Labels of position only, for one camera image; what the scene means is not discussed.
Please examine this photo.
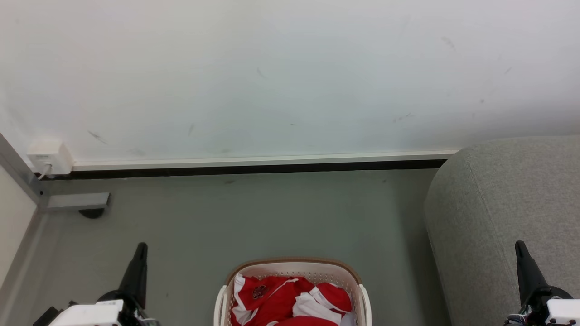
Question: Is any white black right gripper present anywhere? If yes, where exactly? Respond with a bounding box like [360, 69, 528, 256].
[504, 240, 580, 326]

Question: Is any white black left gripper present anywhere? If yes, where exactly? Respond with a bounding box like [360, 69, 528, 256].
[48, 242, 160, 326]

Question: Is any red and white jersey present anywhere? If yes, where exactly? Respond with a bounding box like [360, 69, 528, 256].
[230, 273, 354, 326]

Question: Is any grey fabric sofa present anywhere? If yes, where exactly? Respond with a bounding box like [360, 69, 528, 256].
[424, 136, 580, 326]

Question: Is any grey metal table leg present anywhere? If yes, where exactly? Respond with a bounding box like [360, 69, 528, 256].
[0, 134, 111, 213]

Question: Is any off-white partition panel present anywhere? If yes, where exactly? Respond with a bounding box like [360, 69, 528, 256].
[0, 167, 38, 290]

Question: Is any white perforated laundry basket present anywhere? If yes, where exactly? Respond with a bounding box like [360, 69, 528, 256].
[213, 258, 373, 326]

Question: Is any white wall socket box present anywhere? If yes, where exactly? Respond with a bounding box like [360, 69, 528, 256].
[26, 140, 74, 176]

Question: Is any white black wall baseboard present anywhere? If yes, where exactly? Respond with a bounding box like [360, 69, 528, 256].
[34, 150, 461, 180]

